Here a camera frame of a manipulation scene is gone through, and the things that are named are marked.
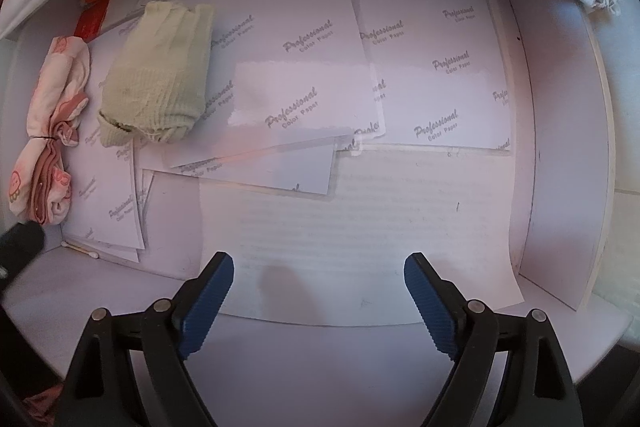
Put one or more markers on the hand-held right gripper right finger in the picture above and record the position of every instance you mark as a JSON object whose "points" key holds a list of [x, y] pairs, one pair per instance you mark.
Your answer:
{"points": [[432, 307]]}

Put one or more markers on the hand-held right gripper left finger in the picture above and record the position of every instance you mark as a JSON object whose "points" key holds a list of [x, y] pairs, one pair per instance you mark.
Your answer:
{"points": [[207, 307]]}

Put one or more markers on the white box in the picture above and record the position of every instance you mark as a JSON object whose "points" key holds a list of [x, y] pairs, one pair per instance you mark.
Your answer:
{"points": [[560, 157]]}

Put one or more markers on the black sock bundle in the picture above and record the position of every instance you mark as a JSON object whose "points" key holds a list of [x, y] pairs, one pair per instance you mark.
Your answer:
{"points": [[20, 244]]}

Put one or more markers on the translucent white liner sheet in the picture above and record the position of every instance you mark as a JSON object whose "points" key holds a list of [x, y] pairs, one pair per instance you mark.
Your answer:
{"points": [[375, 217]]}

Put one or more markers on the cotton swab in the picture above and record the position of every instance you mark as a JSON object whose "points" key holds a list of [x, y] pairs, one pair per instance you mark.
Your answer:
{"points": [[80, 249]]}

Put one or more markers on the dark red cloth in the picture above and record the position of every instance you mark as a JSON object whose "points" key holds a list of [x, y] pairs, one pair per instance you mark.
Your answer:
{"points": [[42, 404]]}

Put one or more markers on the beige knit sock bundle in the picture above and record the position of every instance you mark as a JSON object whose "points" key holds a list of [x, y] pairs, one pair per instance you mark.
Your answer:
{"points": [[155, 72]]}

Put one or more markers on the pink strawberry print sock bundle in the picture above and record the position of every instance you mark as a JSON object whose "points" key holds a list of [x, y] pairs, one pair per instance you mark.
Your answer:
{"points": [[45, 122]]}

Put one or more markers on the printed white paper sheets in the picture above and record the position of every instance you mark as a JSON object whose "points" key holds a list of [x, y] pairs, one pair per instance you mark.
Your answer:
{"points": [[300, 32]]}

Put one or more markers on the red sock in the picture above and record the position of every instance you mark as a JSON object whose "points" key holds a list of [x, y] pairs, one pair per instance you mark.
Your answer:
{"points": [[90, 19]]}

